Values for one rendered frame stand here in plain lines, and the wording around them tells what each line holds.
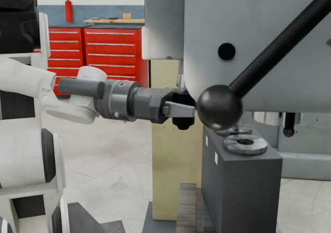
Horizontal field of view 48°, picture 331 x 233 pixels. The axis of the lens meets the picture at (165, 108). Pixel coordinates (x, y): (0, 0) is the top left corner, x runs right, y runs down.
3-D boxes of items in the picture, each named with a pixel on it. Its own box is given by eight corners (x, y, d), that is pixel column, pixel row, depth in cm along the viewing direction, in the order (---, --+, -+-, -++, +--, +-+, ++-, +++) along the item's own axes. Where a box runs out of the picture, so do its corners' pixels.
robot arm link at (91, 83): (120, 125, 85) (77, 120, 88) (132, 83, 88) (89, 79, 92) (99, 107, 75) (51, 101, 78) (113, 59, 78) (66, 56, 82)
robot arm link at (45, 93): (92, 127, 87) (34, 112, 85) (102, 92, 90) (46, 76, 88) (93, 120, 81) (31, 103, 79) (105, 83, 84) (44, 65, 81)
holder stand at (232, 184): (219, 243, 78) (223, 154, 72) (200, 190, 99) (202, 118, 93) (275, 239, 79) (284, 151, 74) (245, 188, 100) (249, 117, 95)
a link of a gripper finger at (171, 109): (194, 119, 75) (165, 116, 77) (194, 103, 74) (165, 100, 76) (192, 121, 74) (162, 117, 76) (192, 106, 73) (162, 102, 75)
